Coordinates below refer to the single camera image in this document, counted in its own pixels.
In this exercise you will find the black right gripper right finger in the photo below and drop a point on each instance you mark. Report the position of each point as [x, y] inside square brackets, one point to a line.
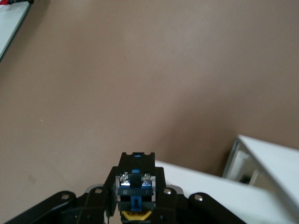
[168, 207]

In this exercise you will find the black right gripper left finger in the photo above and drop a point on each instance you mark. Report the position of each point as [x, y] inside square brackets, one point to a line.
[100, 205]

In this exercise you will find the white panel with dark edge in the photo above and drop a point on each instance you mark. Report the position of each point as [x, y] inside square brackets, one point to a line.
[9, 23]

